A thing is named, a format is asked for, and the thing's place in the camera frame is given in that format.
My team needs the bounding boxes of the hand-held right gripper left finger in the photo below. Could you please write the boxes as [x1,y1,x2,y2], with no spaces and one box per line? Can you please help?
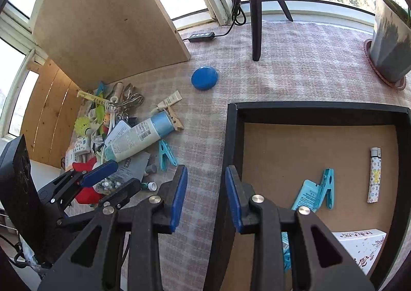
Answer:
[38,164,189,291]

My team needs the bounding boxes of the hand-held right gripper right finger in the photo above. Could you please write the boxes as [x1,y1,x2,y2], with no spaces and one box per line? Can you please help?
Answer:
[225,165,376,291]

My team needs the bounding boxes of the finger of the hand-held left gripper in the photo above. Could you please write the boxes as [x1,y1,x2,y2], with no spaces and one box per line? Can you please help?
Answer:
[37,159,119,206]
[57,178,142,228]

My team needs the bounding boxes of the teal plastic clothespin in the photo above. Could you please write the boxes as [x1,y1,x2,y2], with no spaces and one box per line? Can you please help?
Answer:
[158,140,178,172]
[318,168,335,209]

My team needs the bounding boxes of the white bottle with blue cap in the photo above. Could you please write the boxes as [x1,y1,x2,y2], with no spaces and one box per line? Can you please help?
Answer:
[103,111,174,163]

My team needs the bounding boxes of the black cardboard box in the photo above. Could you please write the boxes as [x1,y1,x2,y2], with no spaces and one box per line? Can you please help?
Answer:
[204,102,411,291]

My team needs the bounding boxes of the clear bag of vials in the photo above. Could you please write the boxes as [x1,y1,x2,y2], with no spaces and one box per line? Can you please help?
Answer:
[95,177,126,197]

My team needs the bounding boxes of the grey sachet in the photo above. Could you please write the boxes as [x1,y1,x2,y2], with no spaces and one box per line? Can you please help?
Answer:
[114,150,151,182]

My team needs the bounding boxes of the red plush toy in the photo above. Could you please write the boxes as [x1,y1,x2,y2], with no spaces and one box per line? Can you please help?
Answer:
[72,158,103,205]

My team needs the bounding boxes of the white dotted packet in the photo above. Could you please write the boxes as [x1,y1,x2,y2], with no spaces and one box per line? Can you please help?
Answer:
[66,136,91,170]

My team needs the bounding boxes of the yellow green shuttlecock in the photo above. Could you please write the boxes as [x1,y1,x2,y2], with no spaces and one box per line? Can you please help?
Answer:
[74,117,94,135]

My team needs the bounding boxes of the green packet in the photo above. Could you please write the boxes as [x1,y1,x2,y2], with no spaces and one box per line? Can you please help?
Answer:
[93,99,107,125]

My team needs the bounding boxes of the wooden clothespin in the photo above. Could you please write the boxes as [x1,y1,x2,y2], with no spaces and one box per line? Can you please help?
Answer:
[165,108,184,131]

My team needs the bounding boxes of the teal sachet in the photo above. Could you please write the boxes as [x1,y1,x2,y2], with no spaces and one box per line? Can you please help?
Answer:
[281,179,325,273]

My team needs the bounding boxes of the yellow paper wrapper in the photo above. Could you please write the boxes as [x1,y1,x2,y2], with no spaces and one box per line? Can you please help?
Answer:
[77,90,108,105]

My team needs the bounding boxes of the large metal clip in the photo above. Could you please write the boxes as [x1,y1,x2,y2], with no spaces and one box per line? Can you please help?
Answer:
[109,94,144,109]

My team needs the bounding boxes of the pine slat panel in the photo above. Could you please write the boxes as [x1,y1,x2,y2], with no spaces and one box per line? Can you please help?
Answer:
[21,58,85,170]

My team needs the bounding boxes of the cream cosmetic tube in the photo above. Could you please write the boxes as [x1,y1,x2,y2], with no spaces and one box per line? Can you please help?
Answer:
[151,90,182,115]

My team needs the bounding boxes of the blue round lid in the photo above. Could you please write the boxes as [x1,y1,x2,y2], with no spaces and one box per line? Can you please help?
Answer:
[191,66,219,90]

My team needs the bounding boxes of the white blossom print box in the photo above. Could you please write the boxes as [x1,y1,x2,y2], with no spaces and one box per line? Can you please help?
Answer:
[332,229,387,276]

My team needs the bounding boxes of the pink plaid tablecloth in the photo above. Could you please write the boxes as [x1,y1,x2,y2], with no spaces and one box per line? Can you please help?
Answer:
[77,20,411,291]

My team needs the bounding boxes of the white patterned lighter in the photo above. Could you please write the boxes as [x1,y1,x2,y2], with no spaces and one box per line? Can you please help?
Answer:
[367,147,382,203]

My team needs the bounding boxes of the light wooden board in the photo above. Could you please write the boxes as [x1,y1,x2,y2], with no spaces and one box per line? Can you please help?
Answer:
[30,0,191,91]

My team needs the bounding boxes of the black usb hub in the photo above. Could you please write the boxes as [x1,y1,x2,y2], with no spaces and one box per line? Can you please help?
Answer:
[188,32,215,43]

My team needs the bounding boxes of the black tripod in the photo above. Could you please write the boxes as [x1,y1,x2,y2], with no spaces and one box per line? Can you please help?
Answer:
[237,0,293,61]

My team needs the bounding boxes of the pink woven coaster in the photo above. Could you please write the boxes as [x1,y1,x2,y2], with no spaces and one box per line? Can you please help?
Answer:
[363,38,408,89]

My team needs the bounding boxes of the potted plant in grey pot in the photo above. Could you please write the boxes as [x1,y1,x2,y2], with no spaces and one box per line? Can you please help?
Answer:
[277,0,411,84]

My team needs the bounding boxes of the white cable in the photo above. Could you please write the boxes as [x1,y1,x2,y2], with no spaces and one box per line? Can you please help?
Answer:
[88,108,117,163]

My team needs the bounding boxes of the black cable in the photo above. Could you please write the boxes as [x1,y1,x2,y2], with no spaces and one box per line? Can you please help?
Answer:
[213,0,248,38]

